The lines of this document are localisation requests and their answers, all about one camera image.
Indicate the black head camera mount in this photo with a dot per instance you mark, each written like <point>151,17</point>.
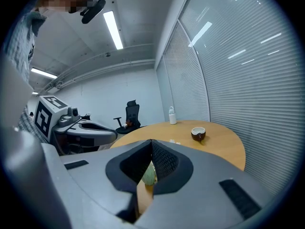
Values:
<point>93,11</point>

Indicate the ceiling light strip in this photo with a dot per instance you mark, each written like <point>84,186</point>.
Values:
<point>44,73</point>
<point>113,30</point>

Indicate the person's checked shirt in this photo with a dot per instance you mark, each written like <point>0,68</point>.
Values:
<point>21,44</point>

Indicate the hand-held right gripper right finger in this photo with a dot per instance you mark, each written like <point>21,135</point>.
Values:
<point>209,187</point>

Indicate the black office chair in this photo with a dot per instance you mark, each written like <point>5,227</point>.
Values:
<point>132,116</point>

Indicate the round wooden table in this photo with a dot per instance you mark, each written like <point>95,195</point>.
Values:
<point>221,147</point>

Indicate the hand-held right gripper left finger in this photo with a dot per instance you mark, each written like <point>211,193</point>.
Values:
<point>100,175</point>

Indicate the pale green ribbed vase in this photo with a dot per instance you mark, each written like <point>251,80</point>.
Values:
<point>149,175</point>

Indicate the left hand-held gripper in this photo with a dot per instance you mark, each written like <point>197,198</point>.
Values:
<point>43,118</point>

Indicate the brown coconut shell bowl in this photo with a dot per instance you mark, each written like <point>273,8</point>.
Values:
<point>198,133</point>

